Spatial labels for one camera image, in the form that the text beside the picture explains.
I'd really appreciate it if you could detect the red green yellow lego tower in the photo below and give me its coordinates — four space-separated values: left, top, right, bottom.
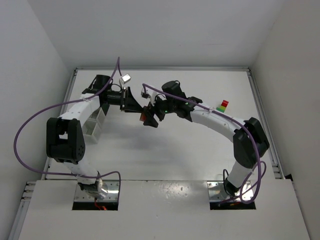
216 100 229 113

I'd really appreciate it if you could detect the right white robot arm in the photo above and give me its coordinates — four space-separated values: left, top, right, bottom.
141 80 270 197

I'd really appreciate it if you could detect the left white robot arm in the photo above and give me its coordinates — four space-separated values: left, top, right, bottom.
46 74 143 198

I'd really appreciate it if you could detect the white slotted container far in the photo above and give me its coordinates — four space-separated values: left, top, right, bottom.
88 107 106 126

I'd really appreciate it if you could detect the white slotted container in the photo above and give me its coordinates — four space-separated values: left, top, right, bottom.
82 120 102 144
88 107 106 126

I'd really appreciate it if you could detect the white slotted container near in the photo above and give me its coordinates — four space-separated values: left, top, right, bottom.
82 120 102 144

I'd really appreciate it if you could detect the white front cover panel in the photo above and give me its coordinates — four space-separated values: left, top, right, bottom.
19 180 309 240

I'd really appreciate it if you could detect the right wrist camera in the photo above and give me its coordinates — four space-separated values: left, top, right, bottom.
140 88 158 106

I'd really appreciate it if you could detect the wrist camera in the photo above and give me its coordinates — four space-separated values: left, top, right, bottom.
140 88 158 106
119 73 131 89

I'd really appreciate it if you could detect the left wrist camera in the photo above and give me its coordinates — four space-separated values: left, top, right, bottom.
119 73 131 89

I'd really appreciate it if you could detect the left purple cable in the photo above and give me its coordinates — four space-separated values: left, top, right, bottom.
13 56 122 196

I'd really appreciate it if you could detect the purple cable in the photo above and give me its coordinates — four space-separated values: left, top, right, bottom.
13 56 122 196
141 83 267 205

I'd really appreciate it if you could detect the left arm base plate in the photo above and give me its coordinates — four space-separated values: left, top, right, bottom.
74 180 120 203

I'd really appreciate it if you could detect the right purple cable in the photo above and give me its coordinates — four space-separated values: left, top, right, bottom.
141 83 267 205

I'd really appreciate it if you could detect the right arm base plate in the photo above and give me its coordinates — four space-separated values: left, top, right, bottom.
207 181 254 203

